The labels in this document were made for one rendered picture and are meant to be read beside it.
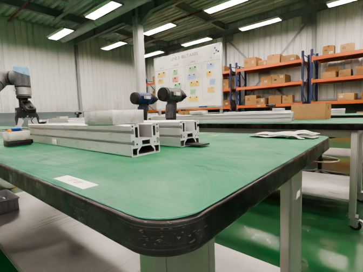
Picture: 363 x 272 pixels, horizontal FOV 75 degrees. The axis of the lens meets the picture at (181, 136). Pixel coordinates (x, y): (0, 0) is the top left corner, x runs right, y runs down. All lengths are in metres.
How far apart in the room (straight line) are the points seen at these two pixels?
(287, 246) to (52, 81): 12.85
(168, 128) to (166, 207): 0.52
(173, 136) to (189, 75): 3.47
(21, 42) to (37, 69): 1.23
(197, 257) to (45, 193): 0.29
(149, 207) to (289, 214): 0.72
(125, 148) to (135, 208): 0.36
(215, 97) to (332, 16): 8.30
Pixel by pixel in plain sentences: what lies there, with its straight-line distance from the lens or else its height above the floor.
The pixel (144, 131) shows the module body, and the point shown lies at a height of 0.84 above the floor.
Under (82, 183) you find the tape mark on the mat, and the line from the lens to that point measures 0.43.
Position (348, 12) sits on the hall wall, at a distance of 11.52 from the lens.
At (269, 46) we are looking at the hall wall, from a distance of 12.02.
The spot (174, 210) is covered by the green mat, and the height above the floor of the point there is 0.78.
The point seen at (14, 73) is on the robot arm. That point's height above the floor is 1.13.
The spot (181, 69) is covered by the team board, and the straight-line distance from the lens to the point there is 4.37.
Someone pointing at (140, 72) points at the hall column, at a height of 2.49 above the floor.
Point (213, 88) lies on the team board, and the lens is 3.93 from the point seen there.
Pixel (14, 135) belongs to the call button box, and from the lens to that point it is 1.18.
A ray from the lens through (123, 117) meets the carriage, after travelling 0.70.
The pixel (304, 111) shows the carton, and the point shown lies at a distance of 2.57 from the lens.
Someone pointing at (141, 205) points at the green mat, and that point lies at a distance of 0.31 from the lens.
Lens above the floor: 0.89
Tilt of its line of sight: 6 degrees down
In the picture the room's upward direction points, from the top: 2 degrees counter-clockwise
